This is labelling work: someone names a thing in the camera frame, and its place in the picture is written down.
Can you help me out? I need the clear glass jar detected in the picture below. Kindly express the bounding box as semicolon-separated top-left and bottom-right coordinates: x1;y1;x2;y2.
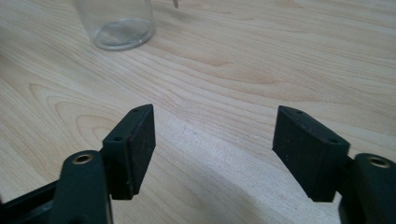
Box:
72;0;156;51

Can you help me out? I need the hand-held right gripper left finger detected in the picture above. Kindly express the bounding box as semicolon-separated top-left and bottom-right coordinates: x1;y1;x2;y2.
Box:
102;104;157;201

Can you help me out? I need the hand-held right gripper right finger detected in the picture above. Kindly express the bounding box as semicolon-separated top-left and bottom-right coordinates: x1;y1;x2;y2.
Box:
272;105;351;203

